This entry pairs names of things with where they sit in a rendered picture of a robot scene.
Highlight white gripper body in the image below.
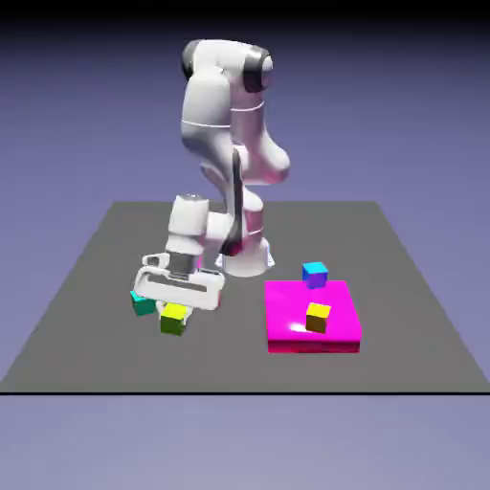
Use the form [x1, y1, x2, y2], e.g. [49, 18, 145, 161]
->
[132, 265, 226, 312]

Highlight small teal cube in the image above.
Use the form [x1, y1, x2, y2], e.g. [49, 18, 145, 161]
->
[129, 289, 158, 318]

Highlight small lime green cube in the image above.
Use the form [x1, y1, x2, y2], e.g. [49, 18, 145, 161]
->
[159, 302, 189, 338]

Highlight large magenta box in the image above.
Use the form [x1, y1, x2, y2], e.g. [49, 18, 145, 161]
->
[264, 279, 363, 354]

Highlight small blue cube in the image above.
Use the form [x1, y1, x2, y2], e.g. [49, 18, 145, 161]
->
[301, 261, 329, 290]

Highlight small yellow cube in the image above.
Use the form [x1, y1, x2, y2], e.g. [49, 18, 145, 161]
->
[304, 302, 332, 335]

